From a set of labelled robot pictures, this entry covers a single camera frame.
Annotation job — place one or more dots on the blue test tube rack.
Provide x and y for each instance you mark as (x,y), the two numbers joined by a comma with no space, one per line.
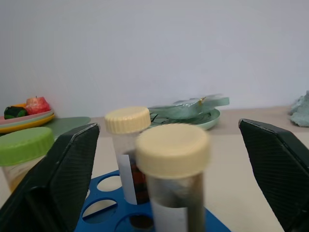
(108,207)

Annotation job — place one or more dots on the red toy apple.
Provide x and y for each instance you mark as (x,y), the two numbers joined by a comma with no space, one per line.
(37,105)

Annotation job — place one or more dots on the black and green toy vegetable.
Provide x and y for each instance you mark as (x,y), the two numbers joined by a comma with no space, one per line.
(15,112)

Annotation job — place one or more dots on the dark green flat mat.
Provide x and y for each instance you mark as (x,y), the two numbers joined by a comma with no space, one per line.
(67,123)

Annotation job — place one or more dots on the cream-capped tube with dark liquid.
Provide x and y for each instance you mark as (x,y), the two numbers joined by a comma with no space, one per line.
(173,178)

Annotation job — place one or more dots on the cream-capped tube with red liquid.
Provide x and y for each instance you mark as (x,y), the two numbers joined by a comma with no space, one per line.
(129,154)

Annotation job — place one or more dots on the crumpled teal cloth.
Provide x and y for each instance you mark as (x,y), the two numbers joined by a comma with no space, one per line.
(300,112)

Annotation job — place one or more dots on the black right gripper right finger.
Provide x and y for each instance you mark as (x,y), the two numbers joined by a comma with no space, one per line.
(277,169)

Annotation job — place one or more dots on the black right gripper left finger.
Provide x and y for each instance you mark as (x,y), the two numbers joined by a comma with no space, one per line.
(60,178)

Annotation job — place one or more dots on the stack of pastel plates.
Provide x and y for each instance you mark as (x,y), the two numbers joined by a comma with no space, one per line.
(26,120)

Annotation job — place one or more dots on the green-capped tube with yellow liquid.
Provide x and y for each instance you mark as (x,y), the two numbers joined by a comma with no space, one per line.
(21,149)

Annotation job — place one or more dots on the mint green plate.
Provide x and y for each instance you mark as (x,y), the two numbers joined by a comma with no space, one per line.
(207,119)

